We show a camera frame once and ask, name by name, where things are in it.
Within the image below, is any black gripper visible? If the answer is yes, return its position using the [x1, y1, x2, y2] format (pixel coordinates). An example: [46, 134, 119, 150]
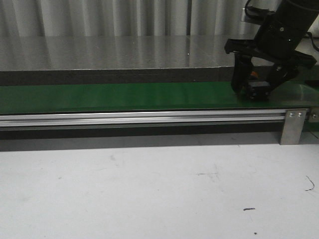
[224, 39, 317, 94]

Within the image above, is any orange black push button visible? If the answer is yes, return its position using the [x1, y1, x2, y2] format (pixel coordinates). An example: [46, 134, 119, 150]
[245, 71, 270, 101]

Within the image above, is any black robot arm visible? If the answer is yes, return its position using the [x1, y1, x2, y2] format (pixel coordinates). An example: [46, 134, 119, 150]
[224, 0, 319, 99]

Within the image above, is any steel conveyor end plate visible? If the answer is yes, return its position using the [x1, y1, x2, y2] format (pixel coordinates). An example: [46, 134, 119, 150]
[308, 107, 319, 123]

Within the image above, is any green conveyor belt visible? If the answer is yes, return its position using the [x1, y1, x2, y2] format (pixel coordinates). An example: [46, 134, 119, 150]
[0, 82, 319, 115]

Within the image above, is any grey pleated curtain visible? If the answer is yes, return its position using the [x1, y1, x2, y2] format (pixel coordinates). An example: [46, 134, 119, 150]
[0, 0, 258, 37]

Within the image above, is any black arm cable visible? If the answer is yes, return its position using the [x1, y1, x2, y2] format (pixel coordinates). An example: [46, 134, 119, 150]
[243, 0, 276, 19]

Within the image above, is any aluminium conveyor side rail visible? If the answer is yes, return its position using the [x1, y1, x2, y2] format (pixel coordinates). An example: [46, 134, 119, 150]
[0, 109, 286, 128]

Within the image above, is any steel conveyor support bracket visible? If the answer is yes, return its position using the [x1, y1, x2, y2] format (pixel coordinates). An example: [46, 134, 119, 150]
[280, 109, 307, 145]

